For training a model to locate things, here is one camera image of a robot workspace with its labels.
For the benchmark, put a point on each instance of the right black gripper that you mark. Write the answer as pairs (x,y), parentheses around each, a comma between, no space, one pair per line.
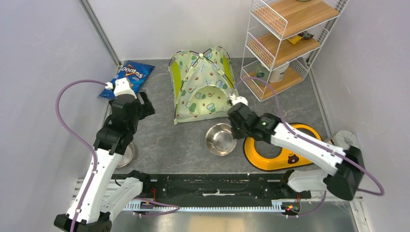
(236,135)

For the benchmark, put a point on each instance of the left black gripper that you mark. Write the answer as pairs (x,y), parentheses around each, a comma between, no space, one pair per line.
(146,108)

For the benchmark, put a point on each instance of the steel bowl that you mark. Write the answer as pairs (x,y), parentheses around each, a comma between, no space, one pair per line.
(219,139)
(128,156)

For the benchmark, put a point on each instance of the green avocado pet tent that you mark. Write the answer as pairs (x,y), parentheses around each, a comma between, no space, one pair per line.
(204,75)

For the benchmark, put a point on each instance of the green avocado print mat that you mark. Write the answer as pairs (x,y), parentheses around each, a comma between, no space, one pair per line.
(201,103)

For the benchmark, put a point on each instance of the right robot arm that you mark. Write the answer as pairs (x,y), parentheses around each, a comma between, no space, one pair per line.
(334,169)

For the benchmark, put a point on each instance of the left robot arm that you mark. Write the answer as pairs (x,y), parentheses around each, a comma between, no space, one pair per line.
(90,211)

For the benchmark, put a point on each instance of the orange pet bowl stand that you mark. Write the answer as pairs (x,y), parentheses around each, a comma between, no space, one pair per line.
(286,159)

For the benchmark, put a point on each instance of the blue Doritos chip bag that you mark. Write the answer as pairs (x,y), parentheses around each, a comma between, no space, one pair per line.
(136,73)

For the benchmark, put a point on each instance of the green glass jar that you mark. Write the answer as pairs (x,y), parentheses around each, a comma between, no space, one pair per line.
(261,73)

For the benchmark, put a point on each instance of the white paper roll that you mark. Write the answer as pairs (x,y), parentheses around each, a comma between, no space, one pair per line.
(277,74)

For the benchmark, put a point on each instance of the yellow snack packet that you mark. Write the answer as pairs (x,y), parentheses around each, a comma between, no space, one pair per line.
(295,39)

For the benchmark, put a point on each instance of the grey wrapped roll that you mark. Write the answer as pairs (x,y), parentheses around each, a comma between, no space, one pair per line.
(344,139)

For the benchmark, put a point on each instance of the dark snack packet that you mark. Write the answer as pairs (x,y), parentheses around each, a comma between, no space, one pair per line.
(305,35)

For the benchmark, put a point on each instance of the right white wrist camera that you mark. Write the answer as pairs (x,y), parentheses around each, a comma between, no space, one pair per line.
(238,100)

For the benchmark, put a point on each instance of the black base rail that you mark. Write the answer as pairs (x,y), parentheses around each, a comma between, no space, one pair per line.
(214,191)

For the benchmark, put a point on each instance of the white wire wooden shelf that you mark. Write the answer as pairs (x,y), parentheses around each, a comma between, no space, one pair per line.
(270,23)

